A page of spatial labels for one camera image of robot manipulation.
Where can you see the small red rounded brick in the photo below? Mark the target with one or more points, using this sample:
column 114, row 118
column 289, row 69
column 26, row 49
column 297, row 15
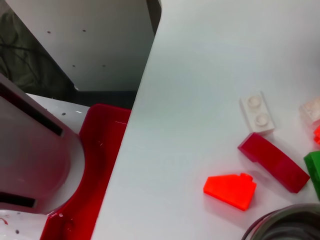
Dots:
column 317, row 136

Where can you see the white two-stud plate brick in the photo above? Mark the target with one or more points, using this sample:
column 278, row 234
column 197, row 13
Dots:
column 257, row 115

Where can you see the glass teacup with black sleeve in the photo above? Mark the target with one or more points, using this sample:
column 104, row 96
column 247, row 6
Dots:
column 287, row 220

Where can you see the green notched toy brick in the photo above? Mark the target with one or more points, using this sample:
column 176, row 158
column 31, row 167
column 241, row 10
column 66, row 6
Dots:
column 313, row 170

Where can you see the white block toy brick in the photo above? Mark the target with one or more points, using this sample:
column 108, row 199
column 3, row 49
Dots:
column 311, row 112

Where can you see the white robot torso column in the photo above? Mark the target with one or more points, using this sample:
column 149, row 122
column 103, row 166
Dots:
column 30, row 155

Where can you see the white metal panel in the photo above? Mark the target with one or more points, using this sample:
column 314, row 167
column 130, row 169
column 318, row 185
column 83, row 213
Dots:
column 100, row 37

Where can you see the dark red long brick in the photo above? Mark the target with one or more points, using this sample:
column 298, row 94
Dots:
column 272, row 162

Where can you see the white perforated base plate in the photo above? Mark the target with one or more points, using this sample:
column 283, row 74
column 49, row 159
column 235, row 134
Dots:
column 50, row 107

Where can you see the orange-red sloped brick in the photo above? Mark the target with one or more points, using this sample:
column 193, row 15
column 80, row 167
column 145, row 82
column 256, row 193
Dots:
column 230, row 191

